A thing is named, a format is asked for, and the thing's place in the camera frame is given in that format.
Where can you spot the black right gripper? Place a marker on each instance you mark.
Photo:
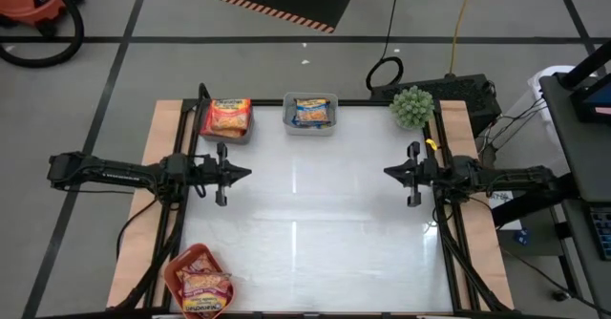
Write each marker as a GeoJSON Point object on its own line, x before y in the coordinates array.
{"type": "Point", "coordinates": [425, 173]}

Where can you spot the yellow tape tag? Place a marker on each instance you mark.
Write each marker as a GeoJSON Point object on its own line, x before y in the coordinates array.
{"type": "Point", "coordinates": [431, 143]}

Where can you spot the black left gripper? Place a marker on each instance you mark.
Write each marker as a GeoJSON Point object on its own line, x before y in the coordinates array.
{"type": "Point", "coordinates": [210, 172]}

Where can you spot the black table frame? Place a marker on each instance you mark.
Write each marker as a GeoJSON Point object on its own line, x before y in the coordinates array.
{"type": "Point", "coordinates": [267, 102]}

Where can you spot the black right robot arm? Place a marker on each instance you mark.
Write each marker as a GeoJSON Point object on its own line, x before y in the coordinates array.
{"type": "Point", "coordinates": [501, 176]}

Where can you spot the plywood side board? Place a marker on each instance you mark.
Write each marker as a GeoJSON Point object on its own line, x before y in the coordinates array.
{"type": "Point", "coordinates": [162, 128]}
{"type": "Point", "coordinates": [453, 113]}

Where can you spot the white paper sheet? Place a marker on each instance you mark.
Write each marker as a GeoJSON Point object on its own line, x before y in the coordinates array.
{"type": "Point", "coordinates": [501, 199]}

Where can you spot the dark grey desk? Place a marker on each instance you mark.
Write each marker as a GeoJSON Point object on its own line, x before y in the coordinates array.
{"type": "Point", "coordinates": [573, 156]}

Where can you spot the dark grey plastic bin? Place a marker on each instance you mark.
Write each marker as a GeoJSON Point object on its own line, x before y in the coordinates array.
{"type": "Point", "coordinates": [250, 135]}

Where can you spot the black caster wheel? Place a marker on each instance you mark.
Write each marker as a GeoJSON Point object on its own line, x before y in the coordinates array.
{"type": "Point", "coordinates": [559, 296]}

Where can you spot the small blue object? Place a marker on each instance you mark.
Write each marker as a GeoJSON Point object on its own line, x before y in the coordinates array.
{"type": "Point", "coordinates": [522, 238]}

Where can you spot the green artificial plant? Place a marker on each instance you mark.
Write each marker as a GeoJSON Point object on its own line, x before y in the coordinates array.
{"type": "Point", "coordinates": [413, 108]}

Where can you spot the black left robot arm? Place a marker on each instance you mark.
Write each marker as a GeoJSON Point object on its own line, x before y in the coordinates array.
{"type": "Point", "coordinates": [110, 171]}

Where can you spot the black equipment box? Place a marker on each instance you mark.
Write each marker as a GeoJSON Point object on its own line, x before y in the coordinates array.
{"type": "Point", "coordinates": [458, 90]}

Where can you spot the red vacuum cleaner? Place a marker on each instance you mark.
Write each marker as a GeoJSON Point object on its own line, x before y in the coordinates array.
{"type": "Point", "coordinates": [80, 27]}

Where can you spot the light grey plastic bin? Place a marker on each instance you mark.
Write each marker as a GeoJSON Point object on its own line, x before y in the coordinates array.
{"type": "Point", "coordinates": [288, 113]}

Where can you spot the black keyboard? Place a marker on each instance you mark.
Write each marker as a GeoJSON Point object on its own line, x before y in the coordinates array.
{"type": "Point", "coordinates": [602, 233]}

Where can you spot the desk monitor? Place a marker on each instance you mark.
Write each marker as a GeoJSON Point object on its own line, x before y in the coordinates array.
{"type": "Point", "coordinates": [596, 101]}

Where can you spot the salmon plastic basket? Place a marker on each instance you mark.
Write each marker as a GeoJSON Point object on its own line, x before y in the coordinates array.
{"type": "Point", "coordinates": [195, 249]}

